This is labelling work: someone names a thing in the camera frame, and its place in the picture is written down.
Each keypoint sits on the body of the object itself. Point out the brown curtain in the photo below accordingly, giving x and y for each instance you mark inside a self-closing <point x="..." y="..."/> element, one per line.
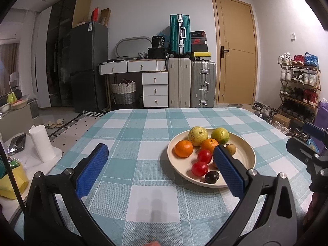
<point x="9" y="64"/>

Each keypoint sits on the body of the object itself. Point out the black phone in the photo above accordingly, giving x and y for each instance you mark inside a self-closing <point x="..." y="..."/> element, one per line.
<point x="16" y="143"/>

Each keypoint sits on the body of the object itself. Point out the brown cardboard box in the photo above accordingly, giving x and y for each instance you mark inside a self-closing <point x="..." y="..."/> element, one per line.
<point x="105" y="18"/>

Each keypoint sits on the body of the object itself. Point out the red shoe box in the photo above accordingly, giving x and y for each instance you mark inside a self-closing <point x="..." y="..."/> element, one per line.
<point x="198" y="40"/>

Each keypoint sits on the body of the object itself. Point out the white drawer desk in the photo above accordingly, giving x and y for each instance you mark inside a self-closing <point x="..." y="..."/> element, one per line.
<point x="155" y="89"/>

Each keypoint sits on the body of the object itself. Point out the woven laundry basket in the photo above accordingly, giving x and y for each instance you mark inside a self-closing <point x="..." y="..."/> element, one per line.
<point x="123" y="93"/>

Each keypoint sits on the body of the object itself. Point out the dark plum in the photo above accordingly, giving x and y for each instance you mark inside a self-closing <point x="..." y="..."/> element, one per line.
<point x="211" y="177"/>

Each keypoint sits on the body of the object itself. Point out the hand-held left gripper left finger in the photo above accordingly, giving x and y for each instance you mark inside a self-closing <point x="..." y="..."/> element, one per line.
<point x="92" y="171"/>

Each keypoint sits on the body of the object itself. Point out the small brown pear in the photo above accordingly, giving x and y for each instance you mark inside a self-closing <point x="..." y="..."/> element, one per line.
<point x="231" y="149"/>

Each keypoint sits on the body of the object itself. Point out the rows of racked sneakers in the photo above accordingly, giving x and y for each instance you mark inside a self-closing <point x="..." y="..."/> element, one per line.
<point x="307" y="78"/>

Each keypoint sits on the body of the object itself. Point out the dark grey refrigerator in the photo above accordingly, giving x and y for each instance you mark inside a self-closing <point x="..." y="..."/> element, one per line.
<point x="87" y="64"/>

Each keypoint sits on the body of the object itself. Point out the yellow green guava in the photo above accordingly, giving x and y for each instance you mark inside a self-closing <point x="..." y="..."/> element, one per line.
<point x="221" y="135"/>
<point x="197" y="135"/>

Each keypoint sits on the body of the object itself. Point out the small cardboard carton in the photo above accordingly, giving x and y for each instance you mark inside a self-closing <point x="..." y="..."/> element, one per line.
<point x="281" y="120"/>

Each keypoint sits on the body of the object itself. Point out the silver suitcase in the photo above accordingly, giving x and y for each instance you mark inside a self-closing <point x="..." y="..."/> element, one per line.
<point x="202" y="76"/>

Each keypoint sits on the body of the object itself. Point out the yellow green bag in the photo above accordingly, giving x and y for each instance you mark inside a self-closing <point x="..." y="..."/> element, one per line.
<point x="11" y="98"/>

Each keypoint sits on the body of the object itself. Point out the small white basket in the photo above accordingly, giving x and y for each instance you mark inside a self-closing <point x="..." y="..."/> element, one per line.
<point x="142" y="54"/>

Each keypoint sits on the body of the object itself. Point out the tan wooden door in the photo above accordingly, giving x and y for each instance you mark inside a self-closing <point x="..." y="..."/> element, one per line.
<point x="237" y="64"/>

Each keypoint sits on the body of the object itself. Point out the white paper towel roll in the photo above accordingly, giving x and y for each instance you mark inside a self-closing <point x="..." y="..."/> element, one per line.
<point x="41" y="143"/>

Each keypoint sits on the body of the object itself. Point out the wooden shoe rack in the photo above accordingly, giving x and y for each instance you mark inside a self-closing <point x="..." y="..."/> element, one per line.
<point x="317" y="82"/>

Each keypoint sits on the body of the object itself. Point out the beige suitcase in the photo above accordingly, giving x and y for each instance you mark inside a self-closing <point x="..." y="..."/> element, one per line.
<point x="179" y="82"/>

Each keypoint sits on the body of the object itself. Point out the pile of loose shoes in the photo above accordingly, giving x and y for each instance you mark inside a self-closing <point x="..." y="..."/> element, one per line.
<point x="266" y="111"/>

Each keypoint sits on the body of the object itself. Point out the red tomato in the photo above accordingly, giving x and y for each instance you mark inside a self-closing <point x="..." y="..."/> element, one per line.
<point x="204" y="156"/>
<point x="199" y="168"/>

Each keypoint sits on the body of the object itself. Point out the oval grey mirror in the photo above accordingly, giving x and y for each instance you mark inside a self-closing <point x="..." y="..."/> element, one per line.
<point x="132" y="42"/>

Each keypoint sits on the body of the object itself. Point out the purple bag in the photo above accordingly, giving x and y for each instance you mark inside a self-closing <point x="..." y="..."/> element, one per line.
<point x="322" y="117"/>

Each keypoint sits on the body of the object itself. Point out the person's right forearm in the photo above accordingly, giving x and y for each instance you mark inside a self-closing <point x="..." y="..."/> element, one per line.
<point x="311" y="207"/>

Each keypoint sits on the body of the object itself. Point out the cream round plate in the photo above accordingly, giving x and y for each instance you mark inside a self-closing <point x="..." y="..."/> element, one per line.
<point x="242" y="156"/>

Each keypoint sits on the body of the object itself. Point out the teal checked tablecloth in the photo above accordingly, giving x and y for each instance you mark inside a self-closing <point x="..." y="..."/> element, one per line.
<point x="143" y="138"/>

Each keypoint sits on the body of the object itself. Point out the white office chair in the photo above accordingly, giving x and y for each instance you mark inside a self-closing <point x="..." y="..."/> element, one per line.
<point x="14" y="80"/>

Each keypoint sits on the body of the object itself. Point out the tall cardboard sheet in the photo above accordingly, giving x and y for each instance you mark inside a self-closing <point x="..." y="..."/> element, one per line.
<point x="81" y="7"/>

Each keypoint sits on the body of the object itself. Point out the tall black shoe box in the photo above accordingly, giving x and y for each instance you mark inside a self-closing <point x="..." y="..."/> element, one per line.
<point x="199" y="47"/>

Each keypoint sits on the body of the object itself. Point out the red paper box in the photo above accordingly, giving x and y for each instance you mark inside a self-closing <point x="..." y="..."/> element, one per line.
<point x="95" y="14"/>

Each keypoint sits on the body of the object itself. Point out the black storage box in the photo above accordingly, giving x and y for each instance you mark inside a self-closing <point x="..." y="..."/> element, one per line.
<point x="156" y="53"/>

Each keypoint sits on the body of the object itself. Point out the dark glass wardrobe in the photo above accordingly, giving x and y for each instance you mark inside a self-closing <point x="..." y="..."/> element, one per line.
<point x="59" y="56"/>

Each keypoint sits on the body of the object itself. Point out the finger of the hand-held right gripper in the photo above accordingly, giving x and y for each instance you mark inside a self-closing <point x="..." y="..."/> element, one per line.
<point x="299" y="148"/>
<point x="316" y="132"/>

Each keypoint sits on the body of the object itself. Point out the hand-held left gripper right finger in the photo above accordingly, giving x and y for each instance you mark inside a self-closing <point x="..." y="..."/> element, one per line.
<point x="230" y="171"/>

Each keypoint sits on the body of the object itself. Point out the white wardrobe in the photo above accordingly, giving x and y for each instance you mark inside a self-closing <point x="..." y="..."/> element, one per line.
<point x="42" y="56"/>

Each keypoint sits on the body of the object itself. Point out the orange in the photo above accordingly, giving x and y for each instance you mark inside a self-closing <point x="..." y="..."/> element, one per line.
<point x="183" y="148"/>
<point x="208" y="144"/>

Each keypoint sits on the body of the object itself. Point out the yellow shoe box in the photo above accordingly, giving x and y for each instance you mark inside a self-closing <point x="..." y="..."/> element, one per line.
<point x="202" y="55"/>

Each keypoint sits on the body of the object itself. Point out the teal suitcase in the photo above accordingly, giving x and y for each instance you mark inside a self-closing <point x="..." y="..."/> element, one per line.
<point x="176" y="35"/>

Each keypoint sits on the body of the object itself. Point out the white side table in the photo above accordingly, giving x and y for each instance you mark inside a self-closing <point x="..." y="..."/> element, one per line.
<point x="30" y="165"/>

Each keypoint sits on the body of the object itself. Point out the patterned rug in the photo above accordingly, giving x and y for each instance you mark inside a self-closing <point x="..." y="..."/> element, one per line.
<point x="76" y="128"/>

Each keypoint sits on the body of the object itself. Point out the thin black shoe box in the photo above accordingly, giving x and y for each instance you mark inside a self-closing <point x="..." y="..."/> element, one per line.
<point x="197" y="33"/>

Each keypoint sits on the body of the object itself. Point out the beige slipper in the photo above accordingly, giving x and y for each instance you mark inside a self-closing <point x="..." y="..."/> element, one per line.
<point x="50" y="125"/>
<point x="60" y="122"/>

